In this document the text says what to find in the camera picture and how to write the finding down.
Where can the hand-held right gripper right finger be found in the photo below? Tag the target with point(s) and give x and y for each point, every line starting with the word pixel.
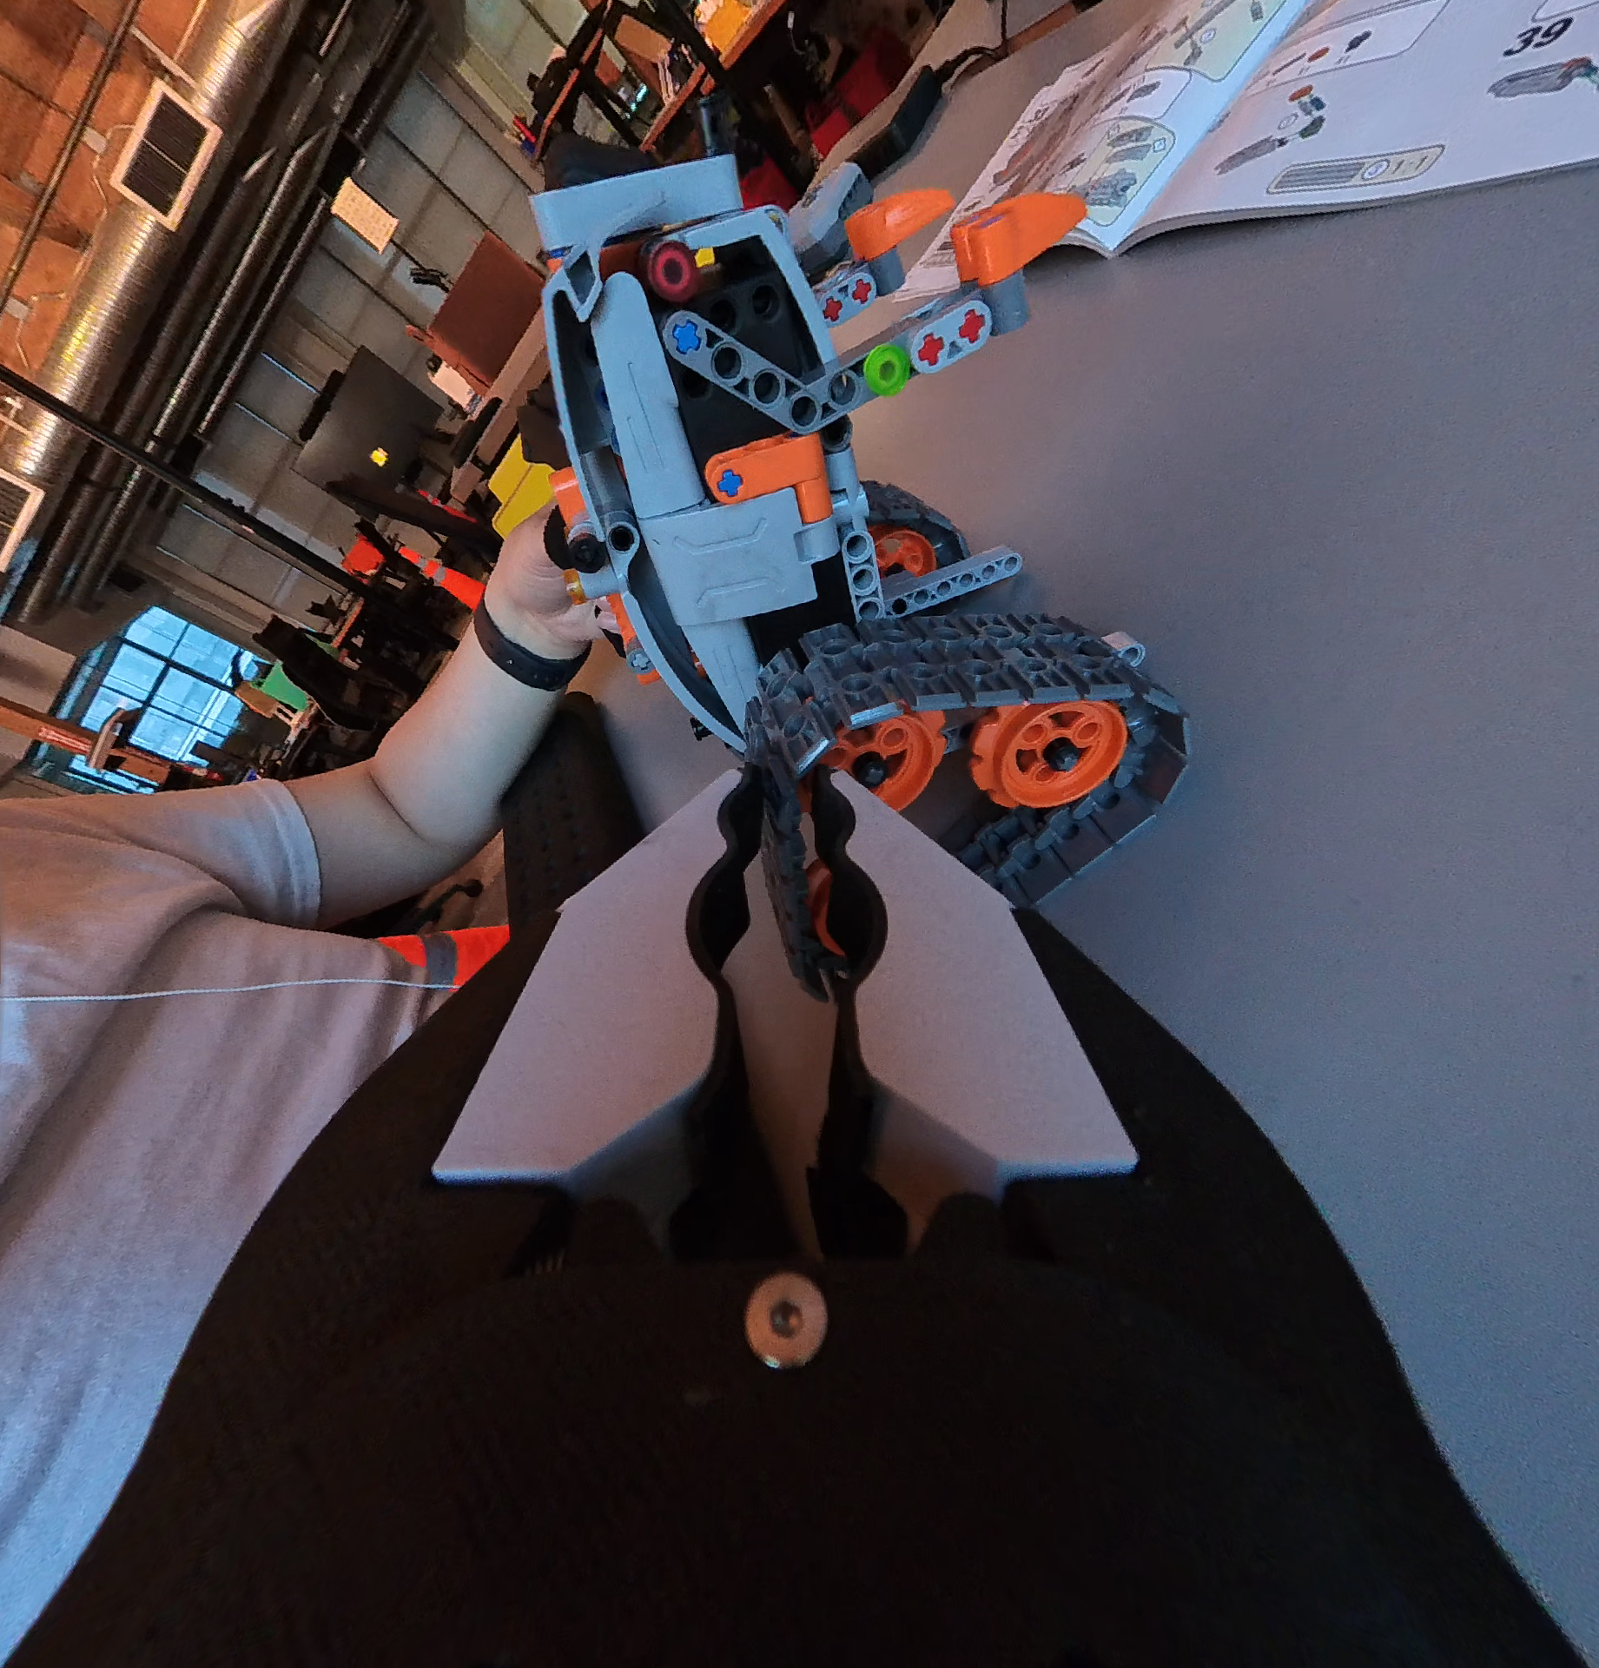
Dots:
pixel 995 1043

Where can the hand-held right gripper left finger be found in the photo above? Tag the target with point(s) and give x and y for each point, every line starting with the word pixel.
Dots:
pixel 591 1043

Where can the grey orange tracked toy robot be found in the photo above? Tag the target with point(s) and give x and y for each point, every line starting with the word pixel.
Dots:
pixel 734 561

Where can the person's left forearm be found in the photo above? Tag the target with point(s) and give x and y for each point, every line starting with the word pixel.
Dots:
pixel 408 795

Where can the grey desk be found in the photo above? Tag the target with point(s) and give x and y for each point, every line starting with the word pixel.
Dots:
pixel 1333 652

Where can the person's left hand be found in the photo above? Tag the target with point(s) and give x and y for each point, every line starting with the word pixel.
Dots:
pixel 533 593

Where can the brown board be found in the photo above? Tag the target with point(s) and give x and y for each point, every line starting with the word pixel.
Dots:
pixel 487 313

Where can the orange reflective safety cone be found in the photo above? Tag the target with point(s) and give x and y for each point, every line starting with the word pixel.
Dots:
pixel 416 957

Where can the black perforated chair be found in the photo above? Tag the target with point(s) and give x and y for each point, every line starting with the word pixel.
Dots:
pixel 565 809

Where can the white paper sign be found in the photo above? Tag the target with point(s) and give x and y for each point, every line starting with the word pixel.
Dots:
pixel 366 215

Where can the black power adapter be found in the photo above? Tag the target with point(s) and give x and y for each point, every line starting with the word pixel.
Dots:
pixel 911 105

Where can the yellow storage bin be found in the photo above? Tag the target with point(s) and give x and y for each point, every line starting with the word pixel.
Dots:
pixel 524 501

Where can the black screen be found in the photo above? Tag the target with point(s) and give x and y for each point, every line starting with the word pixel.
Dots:
pixel 356 431

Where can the black wristband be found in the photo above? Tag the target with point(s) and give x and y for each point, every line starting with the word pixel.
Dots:
pixel 520 658

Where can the green plastic item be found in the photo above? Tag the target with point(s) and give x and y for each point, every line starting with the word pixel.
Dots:
pixel 272 688

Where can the paned window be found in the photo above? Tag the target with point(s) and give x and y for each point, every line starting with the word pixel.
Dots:
pixel 161 678

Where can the open instruction booklet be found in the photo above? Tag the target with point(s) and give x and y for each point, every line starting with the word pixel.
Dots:
pixel 1399 118

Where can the silver air duct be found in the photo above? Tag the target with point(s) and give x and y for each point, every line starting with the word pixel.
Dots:
pixel 109 300

